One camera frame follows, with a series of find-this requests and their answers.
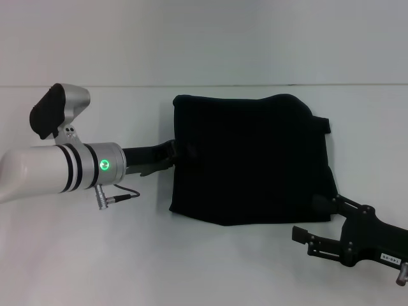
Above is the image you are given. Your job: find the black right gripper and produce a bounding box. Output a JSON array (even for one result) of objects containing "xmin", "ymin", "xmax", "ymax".
[{"xmin": 291, "ymin": 193, "xmax": 408, "ymax": 268}]

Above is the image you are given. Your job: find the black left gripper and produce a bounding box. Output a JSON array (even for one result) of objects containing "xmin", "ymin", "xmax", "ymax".
[{"xmin": 122, "ymin": 139, "xmax": 199, "ymax": 178}]

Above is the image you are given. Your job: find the black shirt with FREE print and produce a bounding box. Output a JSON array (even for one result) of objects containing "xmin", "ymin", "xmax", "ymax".
[{"xmin": 168, "ymin": 93, "xmax": 340, "ymax": 228}]

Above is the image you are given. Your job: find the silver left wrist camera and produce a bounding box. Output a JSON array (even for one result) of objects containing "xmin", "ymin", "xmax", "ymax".
[{"xmin": 28, "ymin": 83, "xmax": 91, "ymax": 146}]

